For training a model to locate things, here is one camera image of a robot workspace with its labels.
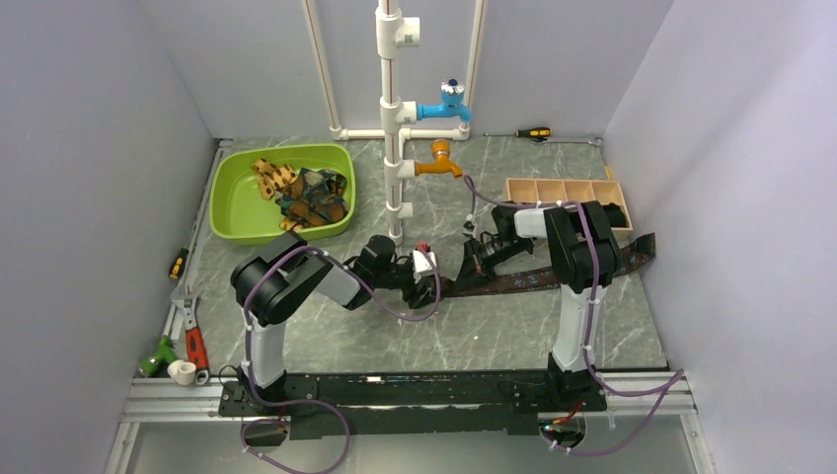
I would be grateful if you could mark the dark brown floral tie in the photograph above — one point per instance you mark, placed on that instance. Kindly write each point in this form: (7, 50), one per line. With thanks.
(635, 255)

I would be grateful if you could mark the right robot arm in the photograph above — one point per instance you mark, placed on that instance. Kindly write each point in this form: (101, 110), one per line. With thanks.
(584, 257)

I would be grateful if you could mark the yellow black screwdriver back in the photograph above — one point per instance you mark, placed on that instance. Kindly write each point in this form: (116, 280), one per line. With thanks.
(538, 133)

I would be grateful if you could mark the yellow black screwdriver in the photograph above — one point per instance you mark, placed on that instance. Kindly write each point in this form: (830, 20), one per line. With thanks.
(179, 264)
(538, 133)

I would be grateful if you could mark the yellow black screwdriver left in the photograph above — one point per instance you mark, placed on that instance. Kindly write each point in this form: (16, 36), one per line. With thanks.
(179, 264)

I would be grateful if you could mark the dark teal patterned tie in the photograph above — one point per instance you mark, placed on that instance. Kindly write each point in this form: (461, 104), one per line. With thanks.
(319, 203)

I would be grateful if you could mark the blue faucet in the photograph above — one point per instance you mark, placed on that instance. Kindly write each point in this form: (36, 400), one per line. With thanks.
(452, 95)

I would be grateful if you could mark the silver wrench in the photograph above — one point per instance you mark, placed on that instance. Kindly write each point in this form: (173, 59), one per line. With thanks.
(595, 141)

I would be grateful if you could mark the red handled pliers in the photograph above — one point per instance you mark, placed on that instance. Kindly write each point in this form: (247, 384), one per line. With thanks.
(187, 302)

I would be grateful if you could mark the white pipe fitting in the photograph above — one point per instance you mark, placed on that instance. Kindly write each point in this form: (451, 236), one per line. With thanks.
(183, 372)

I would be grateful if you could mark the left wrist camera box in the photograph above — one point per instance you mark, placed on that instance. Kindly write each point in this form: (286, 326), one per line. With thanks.
(424, 261)

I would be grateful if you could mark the black rolled tie in tray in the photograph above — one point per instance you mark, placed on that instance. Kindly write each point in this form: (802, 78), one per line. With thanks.
(616, 216)

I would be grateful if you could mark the white pvc pipe assembly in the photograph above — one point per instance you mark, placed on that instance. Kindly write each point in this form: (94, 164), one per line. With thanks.
(398, 118)

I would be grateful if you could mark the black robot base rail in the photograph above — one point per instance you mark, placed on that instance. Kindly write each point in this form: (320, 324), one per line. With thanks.
(516, 402)

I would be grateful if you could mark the wooden compartment tray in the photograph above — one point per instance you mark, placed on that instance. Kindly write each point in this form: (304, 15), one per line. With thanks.
(608, 193)

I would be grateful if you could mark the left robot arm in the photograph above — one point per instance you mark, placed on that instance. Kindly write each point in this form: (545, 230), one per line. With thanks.
(273, 285)

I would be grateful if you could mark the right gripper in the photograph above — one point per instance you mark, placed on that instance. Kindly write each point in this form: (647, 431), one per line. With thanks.
(469, 276)

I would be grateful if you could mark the orange faucet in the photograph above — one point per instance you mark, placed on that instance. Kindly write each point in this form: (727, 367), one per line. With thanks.
(441, 161)

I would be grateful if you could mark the green plastic basin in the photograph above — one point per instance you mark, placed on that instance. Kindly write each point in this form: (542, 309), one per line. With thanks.
(239, 213)

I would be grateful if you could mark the aluminium frame rail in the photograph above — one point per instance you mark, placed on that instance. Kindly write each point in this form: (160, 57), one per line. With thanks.
(163, 401)

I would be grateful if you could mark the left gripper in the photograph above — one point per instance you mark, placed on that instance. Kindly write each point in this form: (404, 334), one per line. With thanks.
(417, 299)

